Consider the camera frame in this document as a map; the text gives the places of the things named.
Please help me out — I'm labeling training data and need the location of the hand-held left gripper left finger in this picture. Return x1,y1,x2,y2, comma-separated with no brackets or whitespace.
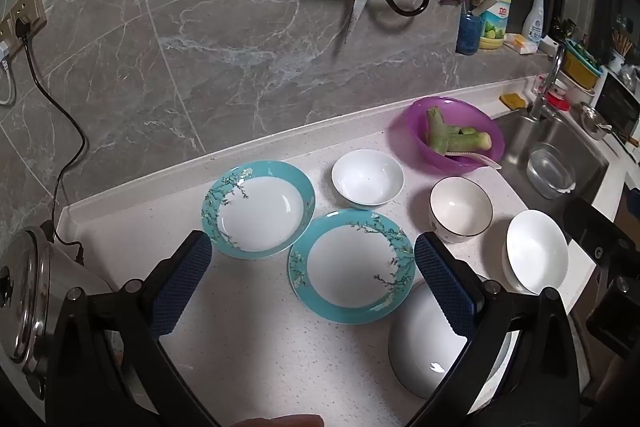
45,229,218,427

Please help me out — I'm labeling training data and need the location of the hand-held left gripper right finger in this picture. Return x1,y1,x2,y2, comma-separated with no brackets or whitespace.
405,231,596,427

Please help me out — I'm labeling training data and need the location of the plain white bowl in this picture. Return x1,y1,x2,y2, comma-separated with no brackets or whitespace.
331,149,405,210

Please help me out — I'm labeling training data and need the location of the person's left hand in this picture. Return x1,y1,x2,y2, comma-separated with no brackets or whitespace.
235,414,324,427

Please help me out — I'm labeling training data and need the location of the large white bowl bottom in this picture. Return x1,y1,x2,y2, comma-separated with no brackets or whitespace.
388,274,516,400

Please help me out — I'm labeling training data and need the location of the wide dark rimmed white bowl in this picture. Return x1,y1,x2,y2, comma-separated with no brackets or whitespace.
501,209,570,296

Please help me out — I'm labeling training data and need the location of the small dark rimmed white bowl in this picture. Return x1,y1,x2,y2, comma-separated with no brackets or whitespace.
428,176,494,244

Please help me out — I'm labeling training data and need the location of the teal floral rim plate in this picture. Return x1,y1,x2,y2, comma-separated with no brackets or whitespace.
287,209,417,324
201,160,316,260

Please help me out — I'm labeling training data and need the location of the clear glass bowl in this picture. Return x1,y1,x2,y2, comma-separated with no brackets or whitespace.
527,143,577,199

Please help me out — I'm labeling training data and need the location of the white plastic spoon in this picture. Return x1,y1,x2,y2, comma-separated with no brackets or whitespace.
446,150,503,171

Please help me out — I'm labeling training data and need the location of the steel rice cooker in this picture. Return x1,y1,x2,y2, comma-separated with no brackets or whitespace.
0,226,118,365

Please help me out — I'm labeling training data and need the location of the small steel pot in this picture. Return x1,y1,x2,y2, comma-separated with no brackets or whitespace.
580,103,614,141

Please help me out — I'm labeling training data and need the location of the stainless steel sink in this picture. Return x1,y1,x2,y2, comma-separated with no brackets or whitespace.
492,110,611,210

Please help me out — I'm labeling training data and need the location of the purple plastic basin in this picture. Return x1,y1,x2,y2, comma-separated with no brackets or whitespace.
389,96,505,175

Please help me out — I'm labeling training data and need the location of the black toaster oven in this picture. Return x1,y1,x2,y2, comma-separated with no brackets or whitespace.
595,70,640,148

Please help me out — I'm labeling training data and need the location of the red lid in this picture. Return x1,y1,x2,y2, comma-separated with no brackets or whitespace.
546,90,571,112

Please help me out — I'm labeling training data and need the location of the chrome faucet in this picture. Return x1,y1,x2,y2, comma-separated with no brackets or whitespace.
529,43,567,120

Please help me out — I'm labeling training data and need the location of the green and yellow drain basket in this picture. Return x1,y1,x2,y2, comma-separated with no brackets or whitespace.
562,38,607,89

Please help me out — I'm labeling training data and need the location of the chopstick holder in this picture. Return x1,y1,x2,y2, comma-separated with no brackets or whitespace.
607,32,633,74

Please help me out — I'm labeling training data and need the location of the white and yellow sponge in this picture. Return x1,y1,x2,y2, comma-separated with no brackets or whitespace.
504,33,538,55

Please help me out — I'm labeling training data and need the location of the blue translucent cup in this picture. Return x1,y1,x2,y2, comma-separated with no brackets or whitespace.
455,12,485,56

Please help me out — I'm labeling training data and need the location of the white spray bottle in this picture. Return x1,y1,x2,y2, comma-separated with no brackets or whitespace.
521,0,550,42

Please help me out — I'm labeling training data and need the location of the yellow detergent bottle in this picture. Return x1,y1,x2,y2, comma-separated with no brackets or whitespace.
472,0,516,50

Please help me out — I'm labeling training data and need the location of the black power cable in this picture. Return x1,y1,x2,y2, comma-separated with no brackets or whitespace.
14,18,91,260

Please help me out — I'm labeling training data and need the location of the white charger with cable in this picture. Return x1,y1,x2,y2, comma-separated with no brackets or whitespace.
0,41,17,107

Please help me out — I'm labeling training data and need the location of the wall socket panel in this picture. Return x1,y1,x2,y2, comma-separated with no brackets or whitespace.
0,0,48,58

